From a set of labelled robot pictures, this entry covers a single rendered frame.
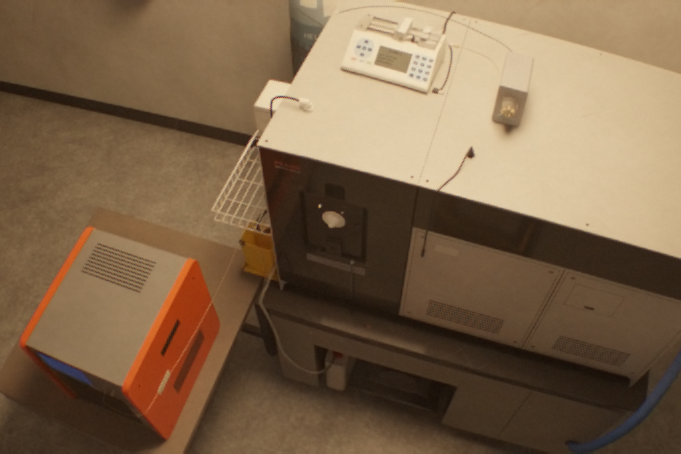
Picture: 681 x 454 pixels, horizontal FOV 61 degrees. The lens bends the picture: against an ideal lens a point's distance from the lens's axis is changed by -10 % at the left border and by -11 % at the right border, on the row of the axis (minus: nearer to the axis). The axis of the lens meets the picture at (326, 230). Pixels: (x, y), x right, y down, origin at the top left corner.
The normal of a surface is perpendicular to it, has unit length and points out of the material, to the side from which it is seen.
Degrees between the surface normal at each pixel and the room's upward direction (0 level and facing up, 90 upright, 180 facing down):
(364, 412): 0
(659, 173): 0
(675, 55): 90
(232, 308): 0
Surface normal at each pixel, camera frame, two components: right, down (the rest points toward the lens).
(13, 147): -0.02, -0.57
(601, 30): -0.33, 0.78
